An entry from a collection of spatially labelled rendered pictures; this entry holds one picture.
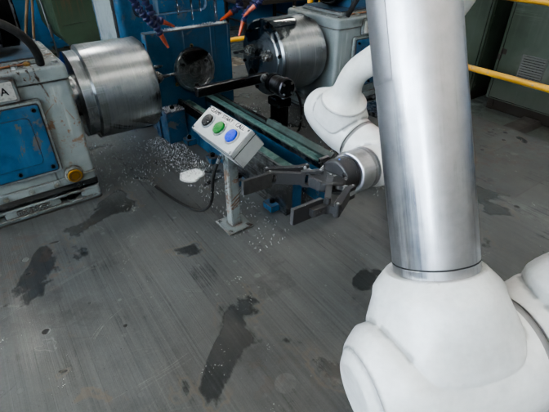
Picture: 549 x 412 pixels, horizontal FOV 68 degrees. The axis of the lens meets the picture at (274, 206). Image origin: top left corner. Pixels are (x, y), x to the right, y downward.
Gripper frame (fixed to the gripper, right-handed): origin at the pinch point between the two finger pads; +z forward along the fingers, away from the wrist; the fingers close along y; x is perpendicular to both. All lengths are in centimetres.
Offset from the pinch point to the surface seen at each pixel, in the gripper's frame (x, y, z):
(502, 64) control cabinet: -17, 105, -352
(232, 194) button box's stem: -10.0, 22.3, -7.5
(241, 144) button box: 5.3, 14.2, -4.1
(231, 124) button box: 7.5, 20.2, -5.9
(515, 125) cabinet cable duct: -59, 72, -329
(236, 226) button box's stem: -19.4, 22.4, -8.7
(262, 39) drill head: 18, 65, -50
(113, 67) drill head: 14, 60, 2
